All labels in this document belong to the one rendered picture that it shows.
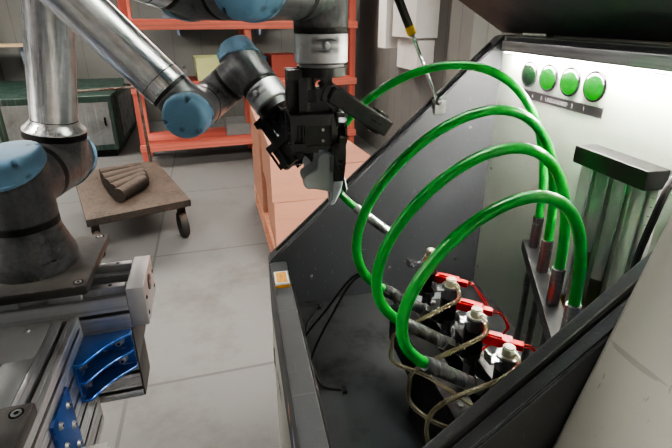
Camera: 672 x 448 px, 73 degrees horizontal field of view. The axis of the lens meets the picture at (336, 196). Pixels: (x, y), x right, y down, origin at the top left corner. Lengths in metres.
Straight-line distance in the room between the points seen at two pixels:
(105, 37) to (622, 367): 0.79
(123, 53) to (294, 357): 0.57
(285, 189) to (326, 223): 1.56
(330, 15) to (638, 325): 0.48
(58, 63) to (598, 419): 0.99
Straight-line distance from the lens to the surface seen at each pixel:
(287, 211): 2.66
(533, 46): 0.97
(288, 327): 0.88
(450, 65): 0.78
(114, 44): 0.82
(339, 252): 1.10
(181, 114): 0.78
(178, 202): 3.24
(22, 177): 0.95
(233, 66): 0.90
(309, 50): 0.63
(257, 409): 2.06
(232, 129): 5.17
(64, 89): 1.04
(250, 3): 0.53
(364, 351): 1.01
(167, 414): 2.13
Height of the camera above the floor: 1.49
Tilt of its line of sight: 22 degrees down
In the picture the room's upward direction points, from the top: straight up
